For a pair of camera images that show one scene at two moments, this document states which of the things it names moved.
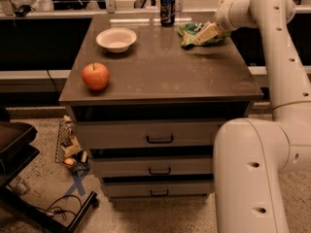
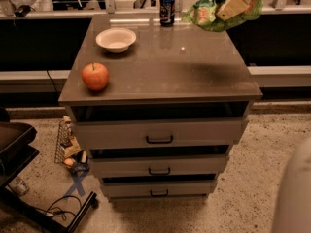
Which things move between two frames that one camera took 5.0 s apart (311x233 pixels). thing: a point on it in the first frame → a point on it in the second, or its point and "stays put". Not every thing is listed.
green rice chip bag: (199, 34) → (202, 14)
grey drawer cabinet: (149, 93) stays put
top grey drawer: (147, 134) stays put
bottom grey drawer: (132, 189) stays put
